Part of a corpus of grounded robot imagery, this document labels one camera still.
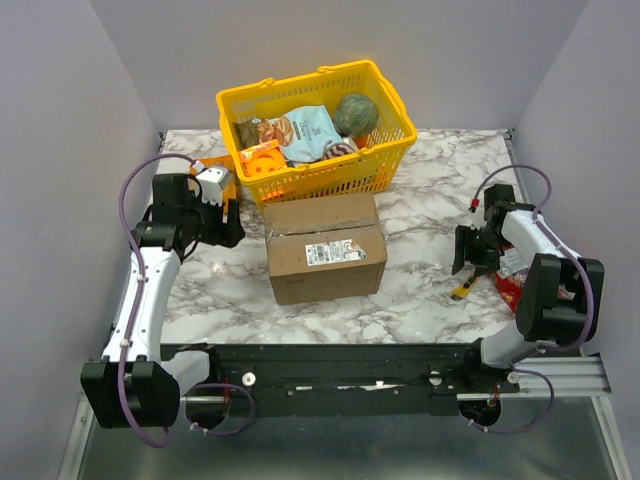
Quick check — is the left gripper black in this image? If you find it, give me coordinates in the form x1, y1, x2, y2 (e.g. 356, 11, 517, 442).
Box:
182, 189, 246, 248

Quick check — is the yellow utility knife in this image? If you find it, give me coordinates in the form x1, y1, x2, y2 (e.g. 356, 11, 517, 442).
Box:
450, 273, 478, 301

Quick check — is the brown cardboard express box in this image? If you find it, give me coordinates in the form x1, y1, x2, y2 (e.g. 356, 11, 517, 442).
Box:
263, 193, 387, 306

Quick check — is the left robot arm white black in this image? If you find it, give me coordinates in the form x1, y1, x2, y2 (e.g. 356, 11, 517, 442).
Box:
81, 167, 244, 429

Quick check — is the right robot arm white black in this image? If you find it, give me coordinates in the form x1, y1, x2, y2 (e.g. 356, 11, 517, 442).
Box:
452, 184, 605, 392

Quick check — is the orange toy box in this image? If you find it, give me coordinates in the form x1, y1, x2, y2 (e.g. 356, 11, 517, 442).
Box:
239, 140, 287, 177

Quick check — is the red snack bag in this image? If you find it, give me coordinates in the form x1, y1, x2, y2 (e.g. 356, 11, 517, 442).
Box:
492, 245, 575, 313

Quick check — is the orange snack bag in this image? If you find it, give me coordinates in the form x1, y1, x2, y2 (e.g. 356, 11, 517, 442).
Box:
202, 154, 241, 201

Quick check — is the brown snack packet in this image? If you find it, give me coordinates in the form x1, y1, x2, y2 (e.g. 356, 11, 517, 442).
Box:
234, 118, 262, 149

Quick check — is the yellow plastic shopping basket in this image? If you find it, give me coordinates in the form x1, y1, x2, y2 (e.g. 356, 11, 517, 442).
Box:
216, 60, 417, 208

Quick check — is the light blue chips bag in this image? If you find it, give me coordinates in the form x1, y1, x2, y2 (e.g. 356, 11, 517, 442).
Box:
258, 105, 342, 163

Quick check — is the pink brown striped pouch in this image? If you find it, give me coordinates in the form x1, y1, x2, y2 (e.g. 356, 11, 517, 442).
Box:
321, 142, 356, 160

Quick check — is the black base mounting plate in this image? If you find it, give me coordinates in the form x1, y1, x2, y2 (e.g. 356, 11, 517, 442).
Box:
161, 342, 519, 418

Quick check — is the green melon ball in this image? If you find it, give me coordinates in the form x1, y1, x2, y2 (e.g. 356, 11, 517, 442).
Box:
334, 93, 379, 137

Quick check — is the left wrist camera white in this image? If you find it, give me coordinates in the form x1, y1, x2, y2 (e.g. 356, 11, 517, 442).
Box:
196, 167, 232, 207

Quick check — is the aluminium rail frame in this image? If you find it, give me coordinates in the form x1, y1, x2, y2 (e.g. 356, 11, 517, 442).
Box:
59, 356, 632, 479

